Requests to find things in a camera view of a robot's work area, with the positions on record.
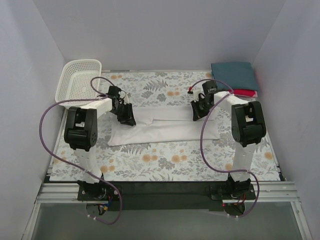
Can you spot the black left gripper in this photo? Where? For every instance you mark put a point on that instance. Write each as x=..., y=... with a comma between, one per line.
x=125, y=113

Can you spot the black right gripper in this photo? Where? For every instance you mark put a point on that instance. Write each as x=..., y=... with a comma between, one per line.
x=200, y=109

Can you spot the white t shirt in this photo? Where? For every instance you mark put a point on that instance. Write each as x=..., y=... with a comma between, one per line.
x=157, y=124

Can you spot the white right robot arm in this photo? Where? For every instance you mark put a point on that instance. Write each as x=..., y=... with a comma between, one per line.
x=247, y=126

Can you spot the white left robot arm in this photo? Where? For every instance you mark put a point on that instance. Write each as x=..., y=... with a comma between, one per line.
x=81, y=129

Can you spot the folded red t shirt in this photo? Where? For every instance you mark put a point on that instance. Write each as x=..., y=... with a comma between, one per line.
x=244, y=92

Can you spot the folded teal t shirt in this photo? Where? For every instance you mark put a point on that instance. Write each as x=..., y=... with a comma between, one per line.
x=236, y=74

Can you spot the white plastic basket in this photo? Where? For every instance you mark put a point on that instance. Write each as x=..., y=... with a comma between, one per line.
x=75, y=80

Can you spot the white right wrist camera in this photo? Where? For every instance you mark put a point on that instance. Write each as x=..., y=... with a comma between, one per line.
x=195, y=93

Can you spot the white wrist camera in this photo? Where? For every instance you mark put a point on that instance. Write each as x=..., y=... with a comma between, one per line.
x=195, y=93
x=125, y=96

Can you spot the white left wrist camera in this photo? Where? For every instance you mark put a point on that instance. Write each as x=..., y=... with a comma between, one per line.
x=125, y=96

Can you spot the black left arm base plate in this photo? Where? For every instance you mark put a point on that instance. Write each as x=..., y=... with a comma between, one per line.
x=96, y=192

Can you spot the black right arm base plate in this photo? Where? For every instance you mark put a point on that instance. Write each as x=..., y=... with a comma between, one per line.
x=226, y=190

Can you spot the aluminium frame rail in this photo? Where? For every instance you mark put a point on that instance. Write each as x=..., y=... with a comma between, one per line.
x=169, y=211

